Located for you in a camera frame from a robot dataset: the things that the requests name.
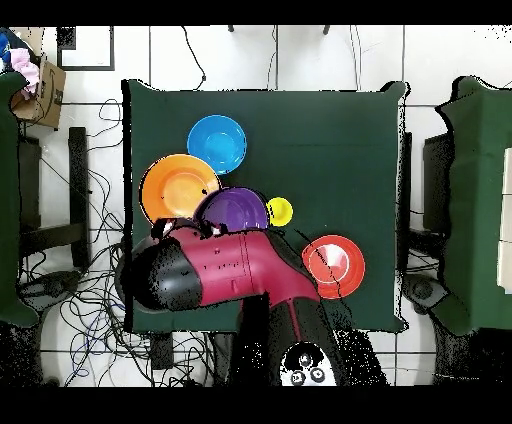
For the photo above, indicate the large orange bowl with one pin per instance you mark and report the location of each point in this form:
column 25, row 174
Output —
column 172, row 188

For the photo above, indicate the purple bowl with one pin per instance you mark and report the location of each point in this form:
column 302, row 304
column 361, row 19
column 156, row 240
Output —
column 236, row 208

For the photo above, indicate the yellow cup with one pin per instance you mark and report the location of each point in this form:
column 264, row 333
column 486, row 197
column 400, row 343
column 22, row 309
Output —
column 280, row 212

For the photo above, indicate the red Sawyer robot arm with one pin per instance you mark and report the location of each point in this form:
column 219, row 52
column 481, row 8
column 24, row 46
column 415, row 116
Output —
column 240, row 264

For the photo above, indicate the white box stack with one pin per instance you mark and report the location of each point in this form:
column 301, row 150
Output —
column 506, row 240

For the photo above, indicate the blue bowl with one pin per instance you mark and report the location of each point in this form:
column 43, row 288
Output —
column 216, row 144

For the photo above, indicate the small black box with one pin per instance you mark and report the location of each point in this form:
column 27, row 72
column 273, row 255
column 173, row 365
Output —
column 161, row 352

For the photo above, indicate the green cloth covered table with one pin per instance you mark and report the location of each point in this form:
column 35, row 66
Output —
column 476, row 200
column 8, row 200

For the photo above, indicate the dark green tablecloth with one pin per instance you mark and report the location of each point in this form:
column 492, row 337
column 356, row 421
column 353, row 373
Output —
column 320, row 160

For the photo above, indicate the red bowl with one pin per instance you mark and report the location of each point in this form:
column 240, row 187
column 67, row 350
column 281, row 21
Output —
column 340, row 264

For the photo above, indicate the cardboard box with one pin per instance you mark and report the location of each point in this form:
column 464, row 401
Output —
column 50, row 100

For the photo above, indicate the black framed white board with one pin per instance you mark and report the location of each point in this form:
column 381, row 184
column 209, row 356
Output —
column 112, row 48

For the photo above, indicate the pink cloth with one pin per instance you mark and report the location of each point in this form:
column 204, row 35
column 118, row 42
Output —
column 24, row 68

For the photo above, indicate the black bench frame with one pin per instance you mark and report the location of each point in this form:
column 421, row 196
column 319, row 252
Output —
column 78, row 180

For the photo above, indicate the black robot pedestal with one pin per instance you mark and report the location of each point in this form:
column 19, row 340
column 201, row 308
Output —
column 224, row 360

